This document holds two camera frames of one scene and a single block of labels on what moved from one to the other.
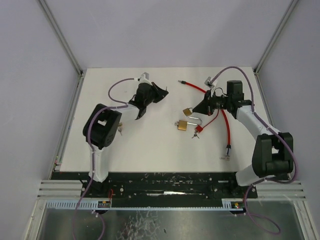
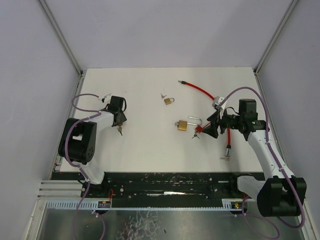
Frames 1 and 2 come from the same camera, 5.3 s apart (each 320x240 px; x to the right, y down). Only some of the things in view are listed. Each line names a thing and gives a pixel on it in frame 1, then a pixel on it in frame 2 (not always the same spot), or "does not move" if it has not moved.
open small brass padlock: (119, 128) does not move
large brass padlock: (182, 125) does not move
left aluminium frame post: (61, 38) does not move
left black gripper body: (153, 93) to (120, 117)
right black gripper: (208, 103) to (217, 124)
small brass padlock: (187, 112) to (168, 101)
